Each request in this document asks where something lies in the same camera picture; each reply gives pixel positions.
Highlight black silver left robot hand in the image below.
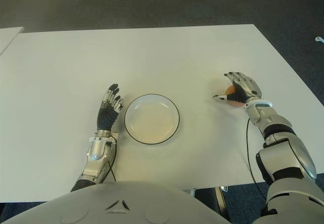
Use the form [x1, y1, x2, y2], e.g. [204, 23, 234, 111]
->
[97, 83, 125, 131]

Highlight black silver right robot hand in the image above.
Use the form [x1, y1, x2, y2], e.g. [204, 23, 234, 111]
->
[212, 71, 263, 105]

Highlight red yellow apple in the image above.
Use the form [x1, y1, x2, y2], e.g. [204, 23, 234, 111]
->
[224, 85, 245, 107]

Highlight white plate black rim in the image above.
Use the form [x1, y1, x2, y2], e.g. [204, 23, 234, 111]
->
[124, 93, 181, 145]

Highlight grey robot torso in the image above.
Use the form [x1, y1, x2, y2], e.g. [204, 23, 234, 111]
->
[0, 180, 228, 224]

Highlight white side table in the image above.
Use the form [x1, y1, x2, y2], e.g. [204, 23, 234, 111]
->
[0, 26, 25, 56]

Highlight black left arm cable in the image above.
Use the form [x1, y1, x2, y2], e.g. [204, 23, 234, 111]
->
[107, 142, 117, 183]

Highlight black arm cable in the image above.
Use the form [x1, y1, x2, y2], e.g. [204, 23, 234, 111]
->
[107, 142, 117, 183]
[247, 117, 269, 204]

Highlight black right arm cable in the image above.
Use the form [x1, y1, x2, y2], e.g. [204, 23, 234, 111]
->
[247, 117, 269, 204]

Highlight black table leg with bracket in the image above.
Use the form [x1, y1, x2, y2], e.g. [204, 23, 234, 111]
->
[187, 186, 230, 221]

